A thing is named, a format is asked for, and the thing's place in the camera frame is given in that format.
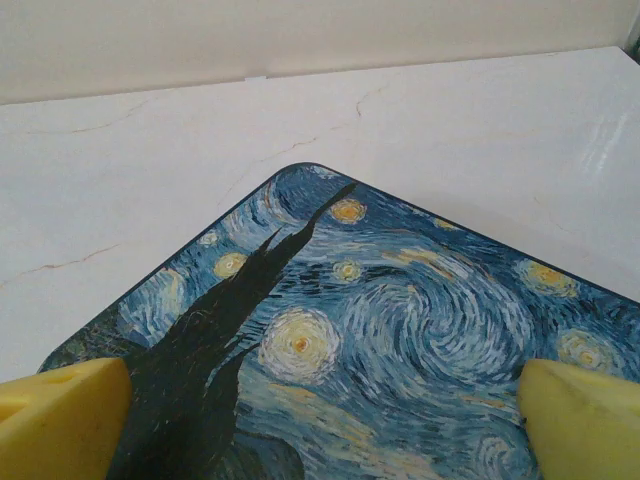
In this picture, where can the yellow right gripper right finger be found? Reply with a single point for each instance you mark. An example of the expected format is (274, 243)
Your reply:
(585, 430)

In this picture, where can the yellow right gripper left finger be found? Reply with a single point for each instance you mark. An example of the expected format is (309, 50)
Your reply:
(55, 430)

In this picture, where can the starry night print tin box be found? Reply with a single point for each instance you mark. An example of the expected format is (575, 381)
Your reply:
(400, 325)

